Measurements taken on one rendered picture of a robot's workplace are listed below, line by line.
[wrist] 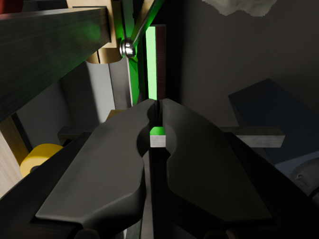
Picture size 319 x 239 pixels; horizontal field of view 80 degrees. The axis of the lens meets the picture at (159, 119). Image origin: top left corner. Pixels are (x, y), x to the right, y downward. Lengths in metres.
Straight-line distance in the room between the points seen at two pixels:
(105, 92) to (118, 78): 0.12
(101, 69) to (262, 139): 0.41
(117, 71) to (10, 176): 0.27
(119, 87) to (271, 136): 0.33
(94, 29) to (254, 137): 0.33
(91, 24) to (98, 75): 0.36
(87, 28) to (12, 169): 0.27
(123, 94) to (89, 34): 0.29
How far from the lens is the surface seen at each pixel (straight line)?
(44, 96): 0.53
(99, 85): 0.56
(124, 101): 0.47
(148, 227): 0.86
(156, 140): 0.37
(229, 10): 0.25
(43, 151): 0.34
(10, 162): 0.38
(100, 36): 0.22
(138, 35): 0.18
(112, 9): 0.25
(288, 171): 0.88
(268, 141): 0.42
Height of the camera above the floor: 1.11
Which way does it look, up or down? 58 degrees down
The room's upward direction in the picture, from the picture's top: 178 degrees counter-clockwise
